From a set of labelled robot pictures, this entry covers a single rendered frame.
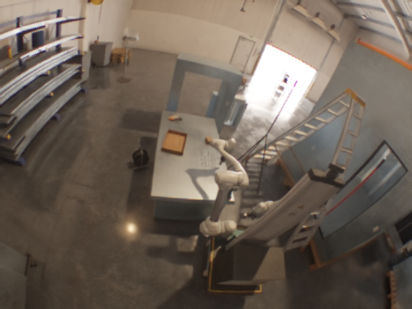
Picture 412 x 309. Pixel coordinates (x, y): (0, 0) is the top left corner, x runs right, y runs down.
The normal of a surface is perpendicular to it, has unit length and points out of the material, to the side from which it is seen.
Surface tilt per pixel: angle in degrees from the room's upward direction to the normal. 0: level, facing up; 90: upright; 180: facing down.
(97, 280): 0
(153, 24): 90
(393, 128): 90
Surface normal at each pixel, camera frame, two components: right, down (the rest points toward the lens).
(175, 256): 0.28, -0.69
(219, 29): 0.05, 0.70
